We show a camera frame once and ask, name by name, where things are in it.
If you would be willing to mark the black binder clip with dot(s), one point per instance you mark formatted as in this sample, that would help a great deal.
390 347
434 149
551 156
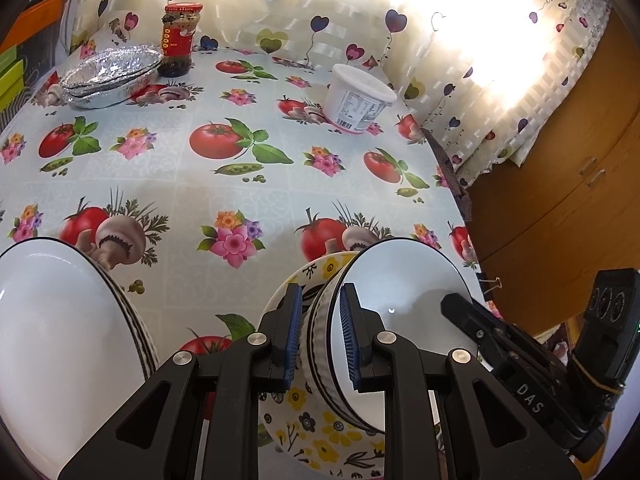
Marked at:
488 285

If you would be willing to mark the heart pattern curtain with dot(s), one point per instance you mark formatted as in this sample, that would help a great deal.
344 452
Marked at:
482 76

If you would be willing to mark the floral yellow patterned plate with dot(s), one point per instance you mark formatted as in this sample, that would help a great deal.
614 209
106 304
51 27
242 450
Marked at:
314 441

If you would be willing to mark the red label sauce jar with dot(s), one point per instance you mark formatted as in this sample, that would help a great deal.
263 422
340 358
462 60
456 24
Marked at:
180 22

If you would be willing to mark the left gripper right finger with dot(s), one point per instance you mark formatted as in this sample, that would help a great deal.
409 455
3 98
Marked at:
445 416

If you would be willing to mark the white plastic tub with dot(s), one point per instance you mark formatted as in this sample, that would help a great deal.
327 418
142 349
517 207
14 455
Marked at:
355 98

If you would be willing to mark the dark dotted cloth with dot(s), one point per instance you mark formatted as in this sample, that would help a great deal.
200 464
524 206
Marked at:
449 177

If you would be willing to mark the orange box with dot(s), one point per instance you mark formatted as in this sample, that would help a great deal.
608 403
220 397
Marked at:
33 20

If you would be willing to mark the vegetable print tablecloth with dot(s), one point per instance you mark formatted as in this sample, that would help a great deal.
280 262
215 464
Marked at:
204 196

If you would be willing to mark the lime green box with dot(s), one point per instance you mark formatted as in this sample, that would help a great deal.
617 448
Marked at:
11 84

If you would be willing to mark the light green box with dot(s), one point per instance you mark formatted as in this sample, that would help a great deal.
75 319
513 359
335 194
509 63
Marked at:
7 58

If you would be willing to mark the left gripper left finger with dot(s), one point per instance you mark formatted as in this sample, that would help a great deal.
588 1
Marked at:
196 417

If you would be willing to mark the wooden cabinet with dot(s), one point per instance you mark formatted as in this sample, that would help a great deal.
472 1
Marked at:
546 228

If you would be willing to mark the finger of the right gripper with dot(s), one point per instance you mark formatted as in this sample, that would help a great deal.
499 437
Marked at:
498 342

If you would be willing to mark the stacked foil trays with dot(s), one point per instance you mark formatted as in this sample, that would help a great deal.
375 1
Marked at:
110 77

